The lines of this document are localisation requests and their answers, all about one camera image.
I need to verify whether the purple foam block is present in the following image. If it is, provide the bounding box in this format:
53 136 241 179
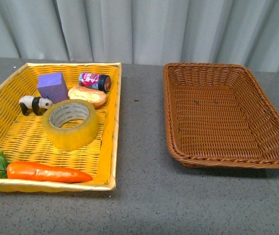
37 72 68 104

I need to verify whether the yellowish packing tape roll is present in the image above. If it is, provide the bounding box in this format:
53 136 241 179
42 99 98 150

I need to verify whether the toy bread loaf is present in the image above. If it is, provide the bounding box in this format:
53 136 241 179
68 86 107 108

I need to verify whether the toy panda figurine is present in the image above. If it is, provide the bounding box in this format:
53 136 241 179
19 95 53 116

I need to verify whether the grey pleated curtain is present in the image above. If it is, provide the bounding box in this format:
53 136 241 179
0 0 279 72

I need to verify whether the brown wicker basket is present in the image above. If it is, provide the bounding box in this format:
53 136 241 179
163 63 279 169

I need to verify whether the orange toy carrot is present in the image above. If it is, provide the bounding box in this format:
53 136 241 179
0 152 92 183

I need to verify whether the small red drink can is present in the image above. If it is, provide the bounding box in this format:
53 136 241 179
78 71 111 93

